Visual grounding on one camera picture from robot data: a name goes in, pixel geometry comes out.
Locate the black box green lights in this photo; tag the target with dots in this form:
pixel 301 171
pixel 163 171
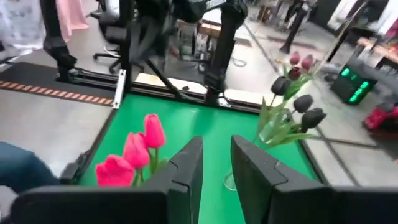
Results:
pixel 351 84

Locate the pink cloth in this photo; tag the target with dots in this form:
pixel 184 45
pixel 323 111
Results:
pixel 71 15

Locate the silver metal bracket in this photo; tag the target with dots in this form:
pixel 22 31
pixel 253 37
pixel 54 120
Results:
pixel 119 88

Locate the red bag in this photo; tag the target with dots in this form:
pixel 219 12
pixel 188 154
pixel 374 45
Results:
pixel 381 119

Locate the dark red artificial tulip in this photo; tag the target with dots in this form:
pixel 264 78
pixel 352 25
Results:
pixel 293 73
pixel 308 61
pixel 294 57

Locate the person's leg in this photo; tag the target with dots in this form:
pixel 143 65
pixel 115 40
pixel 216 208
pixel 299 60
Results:
pixel 21 168

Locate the white patterned cloth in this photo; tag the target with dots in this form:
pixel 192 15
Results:
pixel 18 25

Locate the black table corner clamp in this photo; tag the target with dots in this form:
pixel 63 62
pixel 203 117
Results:
pixel 73 171

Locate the black frame post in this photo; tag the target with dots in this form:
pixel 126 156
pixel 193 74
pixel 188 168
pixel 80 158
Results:
pixel 126 40

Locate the foreground green tulip stem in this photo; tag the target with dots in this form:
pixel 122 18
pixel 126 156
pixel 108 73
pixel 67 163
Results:
pixel 136 151

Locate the black mat orange stripes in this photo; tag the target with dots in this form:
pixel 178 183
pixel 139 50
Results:
pixel 31 77

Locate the tall glass carafe vase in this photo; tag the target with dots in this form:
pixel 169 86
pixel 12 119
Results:
pixel 267 132

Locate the black office chair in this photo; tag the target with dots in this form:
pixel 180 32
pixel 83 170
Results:
pixel 113 31

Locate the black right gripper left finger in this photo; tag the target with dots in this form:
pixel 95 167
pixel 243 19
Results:
pixel 183 186

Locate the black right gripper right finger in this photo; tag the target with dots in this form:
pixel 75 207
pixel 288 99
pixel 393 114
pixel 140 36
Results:
pixel 264 193

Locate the light wooden board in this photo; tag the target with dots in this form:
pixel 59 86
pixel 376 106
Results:
pixel 245 95

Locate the black artificial tulip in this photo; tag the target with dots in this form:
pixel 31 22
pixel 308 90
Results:
pixel 280 85
pixel 303 102
pixel 312 117

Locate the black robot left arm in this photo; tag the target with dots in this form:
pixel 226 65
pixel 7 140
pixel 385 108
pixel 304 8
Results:
pixel 224 46

